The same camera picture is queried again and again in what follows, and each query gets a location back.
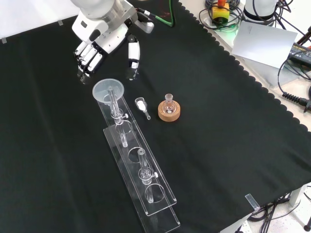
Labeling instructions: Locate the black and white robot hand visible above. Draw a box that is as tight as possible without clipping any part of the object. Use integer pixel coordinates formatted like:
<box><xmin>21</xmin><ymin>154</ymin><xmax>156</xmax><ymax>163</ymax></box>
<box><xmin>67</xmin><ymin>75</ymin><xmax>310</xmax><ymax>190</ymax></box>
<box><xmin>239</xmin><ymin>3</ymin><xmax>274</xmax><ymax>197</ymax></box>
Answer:
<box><xmin>71</xmin><ymin>15</ymin><xmax>141</xmax><ymax>85</ymax></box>

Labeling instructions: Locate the clear plastic funnel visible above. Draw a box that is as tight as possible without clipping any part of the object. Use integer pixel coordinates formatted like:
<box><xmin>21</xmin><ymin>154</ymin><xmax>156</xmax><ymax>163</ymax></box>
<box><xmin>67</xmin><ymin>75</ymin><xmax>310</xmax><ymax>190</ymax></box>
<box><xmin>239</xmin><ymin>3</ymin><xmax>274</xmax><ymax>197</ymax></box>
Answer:
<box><xmin>92</xmin><ymin>78</ymin><xmax>125</xmax><ymax>109</ymax></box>

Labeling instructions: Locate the glass weighing funnel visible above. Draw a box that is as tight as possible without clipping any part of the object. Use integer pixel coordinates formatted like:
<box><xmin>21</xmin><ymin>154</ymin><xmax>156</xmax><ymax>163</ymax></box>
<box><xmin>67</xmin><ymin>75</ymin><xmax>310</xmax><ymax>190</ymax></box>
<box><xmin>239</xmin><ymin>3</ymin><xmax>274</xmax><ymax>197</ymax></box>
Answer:
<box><xmin>135</xmin><ymin>97</ymin><xmax>151</xmax><ymax>120</ymax></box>

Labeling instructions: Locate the transparent acrylic funnel stand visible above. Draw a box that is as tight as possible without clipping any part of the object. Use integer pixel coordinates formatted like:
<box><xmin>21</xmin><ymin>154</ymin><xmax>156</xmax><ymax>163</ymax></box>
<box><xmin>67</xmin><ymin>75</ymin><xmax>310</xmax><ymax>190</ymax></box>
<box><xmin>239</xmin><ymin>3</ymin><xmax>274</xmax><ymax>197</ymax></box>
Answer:
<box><xmin>96</xmin><ymin>93</ymin><xmax>181</xmax><ymax>233</ymax></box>

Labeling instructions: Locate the small round-bottom glass flask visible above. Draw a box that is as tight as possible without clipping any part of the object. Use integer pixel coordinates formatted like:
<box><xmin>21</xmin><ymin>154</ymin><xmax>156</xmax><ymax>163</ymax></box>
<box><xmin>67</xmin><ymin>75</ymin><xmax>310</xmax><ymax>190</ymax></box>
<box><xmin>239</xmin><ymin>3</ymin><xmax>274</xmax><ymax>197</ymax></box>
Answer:
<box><xmin>163</xmin><ymin>93</ymin><xmax>176</xmax><ymax>115</ymax></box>

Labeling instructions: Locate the black bench cloth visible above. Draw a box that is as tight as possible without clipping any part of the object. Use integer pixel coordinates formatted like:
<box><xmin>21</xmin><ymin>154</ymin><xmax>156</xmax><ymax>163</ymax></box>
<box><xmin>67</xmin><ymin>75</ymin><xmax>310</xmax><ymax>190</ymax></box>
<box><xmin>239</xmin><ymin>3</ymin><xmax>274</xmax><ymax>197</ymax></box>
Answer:
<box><xmin>0</xmin><ymin>0</ymin><xmax>311</xmax><ymax>233</ymax></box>

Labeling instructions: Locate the yellow stop button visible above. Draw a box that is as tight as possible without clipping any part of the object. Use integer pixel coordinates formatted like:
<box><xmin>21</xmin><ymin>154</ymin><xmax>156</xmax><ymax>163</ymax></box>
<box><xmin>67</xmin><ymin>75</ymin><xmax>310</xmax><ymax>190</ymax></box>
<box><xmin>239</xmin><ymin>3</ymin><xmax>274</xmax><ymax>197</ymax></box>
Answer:
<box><xmin>210</xmin><ymin>0</ymin><xmax>230</xmax><ymax>24</ymax></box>

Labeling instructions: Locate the pale board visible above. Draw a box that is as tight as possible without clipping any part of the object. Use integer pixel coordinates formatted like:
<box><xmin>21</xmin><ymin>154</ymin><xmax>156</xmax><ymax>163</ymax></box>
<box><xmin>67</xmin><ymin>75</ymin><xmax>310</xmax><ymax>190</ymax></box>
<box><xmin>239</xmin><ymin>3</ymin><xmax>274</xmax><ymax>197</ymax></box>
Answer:
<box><xmin>230</xmin><ymin>20</ymin><xmax>298</xmax><ymax>69</ymax></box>

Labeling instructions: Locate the black power adapter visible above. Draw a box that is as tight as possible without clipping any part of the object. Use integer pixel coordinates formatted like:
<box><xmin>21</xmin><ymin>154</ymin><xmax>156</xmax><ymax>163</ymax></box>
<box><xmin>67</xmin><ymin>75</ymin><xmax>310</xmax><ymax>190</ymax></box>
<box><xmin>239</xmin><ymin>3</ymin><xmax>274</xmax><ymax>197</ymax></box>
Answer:
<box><xmin>288</xmin><ymin>42</ymin><xmax>311</xmax><ymax>65</ymax></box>

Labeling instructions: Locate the black tripod leg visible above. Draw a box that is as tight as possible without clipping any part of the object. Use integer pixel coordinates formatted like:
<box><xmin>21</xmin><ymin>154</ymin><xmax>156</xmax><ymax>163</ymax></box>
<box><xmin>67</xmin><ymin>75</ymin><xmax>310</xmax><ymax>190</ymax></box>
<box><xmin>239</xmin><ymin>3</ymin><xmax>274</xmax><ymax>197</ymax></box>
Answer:
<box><xmin>295</xmin><ymin>25</ymin><xmax>311</xmax><ymax>47</ymax></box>

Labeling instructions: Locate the white table leg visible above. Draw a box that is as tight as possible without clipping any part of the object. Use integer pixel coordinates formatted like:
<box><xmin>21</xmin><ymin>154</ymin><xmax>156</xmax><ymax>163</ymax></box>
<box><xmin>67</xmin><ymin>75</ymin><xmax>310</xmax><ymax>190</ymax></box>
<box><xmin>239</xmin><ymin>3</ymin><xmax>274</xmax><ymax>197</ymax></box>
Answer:
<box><xmin>288</xmin><ymin>186</ymin><xmax>302</xmax><ymax>207</ymax></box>

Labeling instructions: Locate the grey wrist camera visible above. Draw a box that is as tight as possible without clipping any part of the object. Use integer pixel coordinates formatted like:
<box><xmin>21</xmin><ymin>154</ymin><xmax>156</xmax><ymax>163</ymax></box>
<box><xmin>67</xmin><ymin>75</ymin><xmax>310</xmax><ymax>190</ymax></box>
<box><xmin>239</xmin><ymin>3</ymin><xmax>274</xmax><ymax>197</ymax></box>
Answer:
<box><xmin>134</xmin><ymin>19</ymin><xmax>155</xmax><ymax>34</ymax></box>

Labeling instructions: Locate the green cable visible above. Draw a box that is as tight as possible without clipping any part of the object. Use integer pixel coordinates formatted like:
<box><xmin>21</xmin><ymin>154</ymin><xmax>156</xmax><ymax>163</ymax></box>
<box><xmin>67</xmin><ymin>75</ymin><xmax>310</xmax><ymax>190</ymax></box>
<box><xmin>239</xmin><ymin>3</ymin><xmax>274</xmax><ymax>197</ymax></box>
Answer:
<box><xmin>155</xmin><ymin>0</ymin><xmax>176</xmax><ymax>28</ymax></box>

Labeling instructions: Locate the cork ring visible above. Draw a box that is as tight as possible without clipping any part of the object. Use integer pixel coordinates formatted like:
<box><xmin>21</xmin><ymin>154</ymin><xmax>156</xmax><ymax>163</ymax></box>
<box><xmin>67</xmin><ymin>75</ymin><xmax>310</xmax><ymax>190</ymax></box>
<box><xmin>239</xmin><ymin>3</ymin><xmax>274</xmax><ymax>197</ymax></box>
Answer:
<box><xmin>157</xmin><ymin>100</ymin><xmax>182</xmax><ymax>121</ymax></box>

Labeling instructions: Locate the black looped cable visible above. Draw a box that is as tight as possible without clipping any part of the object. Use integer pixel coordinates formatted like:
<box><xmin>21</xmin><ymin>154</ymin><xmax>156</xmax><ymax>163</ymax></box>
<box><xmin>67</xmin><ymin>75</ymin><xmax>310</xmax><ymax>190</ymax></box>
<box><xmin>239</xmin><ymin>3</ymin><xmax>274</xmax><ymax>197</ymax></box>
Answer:
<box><xmin>198</xmin><ymin>0</ymin><xmax>243</xmax><ymax>31</ymax></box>

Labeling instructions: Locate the black cable with ribbed plug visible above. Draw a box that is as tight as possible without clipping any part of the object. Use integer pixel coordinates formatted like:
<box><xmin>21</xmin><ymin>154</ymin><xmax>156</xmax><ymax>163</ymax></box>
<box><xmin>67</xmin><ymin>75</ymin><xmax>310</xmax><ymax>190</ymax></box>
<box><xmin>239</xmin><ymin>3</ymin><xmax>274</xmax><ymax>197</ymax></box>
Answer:
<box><xmin>276</xmin><ymin>58</ymin><xmax>311</xmax><ymax>109</ymax></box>

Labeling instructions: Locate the black cable bundle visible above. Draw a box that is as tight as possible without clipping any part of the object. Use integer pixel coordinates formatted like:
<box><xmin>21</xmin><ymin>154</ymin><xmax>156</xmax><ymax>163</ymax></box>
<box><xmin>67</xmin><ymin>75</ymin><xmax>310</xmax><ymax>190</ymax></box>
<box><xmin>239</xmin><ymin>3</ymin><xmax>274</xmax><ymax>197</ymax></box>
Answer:
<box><xmin>247</xmin><ymin>191</ymin><xmax>311</xmax><ymax>233</ymax></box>

